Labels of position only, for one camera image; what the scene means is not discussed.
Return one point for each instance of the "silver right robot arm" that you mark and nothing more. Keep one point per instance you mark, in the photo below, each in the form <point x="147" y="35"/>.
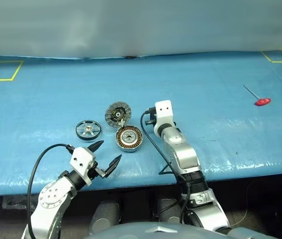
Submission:
<point x="183" y="154"/>

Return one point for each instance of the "motor housing with copper windings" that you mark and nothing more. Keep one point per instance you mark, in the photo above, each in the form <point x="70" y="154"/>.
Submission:
<point x="129" y="137"/>

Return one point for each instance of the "small dark object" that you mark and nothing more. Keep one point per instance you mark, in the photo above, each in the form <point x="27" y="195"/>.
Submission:
<point x="130" y="57"/>

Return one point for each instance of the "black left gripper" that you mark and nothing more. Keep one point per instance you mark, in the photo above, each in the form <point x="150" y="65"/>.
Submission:
<point x="95" y="169"/>

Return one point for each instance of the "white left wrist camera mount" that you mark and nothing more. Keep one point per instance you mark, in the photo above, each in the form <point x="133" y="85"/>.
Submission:
<point x="81" y="159"/>

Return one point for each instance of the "grey robot torso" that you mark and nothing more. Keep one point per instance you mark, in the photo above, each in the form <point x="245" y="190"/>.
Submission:
<point x="136" y="232"/>

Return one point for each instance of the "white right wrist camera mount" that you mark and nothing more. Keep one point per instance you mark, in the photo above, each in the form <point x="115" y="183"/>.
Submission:
<point x="164" y="109"/>

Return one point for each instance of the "dark grey rounded shape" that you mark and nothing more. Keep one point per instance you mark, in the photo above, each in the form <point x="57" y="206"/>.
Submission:
<point x="104" y="216"/>
<point x="169" y="210"/>

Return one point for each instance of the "round hinged motor lid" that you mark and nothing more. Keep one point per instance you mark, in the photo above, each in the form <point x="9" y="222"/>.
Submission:
<point x="118" y="114"/>

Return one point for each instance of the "blue plastic table cover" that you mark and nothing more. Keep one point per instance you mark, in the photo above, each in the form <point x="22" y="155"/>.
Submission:
<point x="56" y="99"/>

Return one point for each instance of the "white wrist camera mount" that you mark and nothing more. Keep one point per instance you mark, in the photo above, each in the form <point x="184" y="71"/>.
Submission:
<point x="81" y="159"/>
<point x="164" y="109"/>

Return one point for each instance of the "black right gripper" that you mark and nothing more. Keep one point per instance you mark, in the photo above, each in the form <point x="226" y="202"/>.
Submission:
<point x="152" y="121"/>

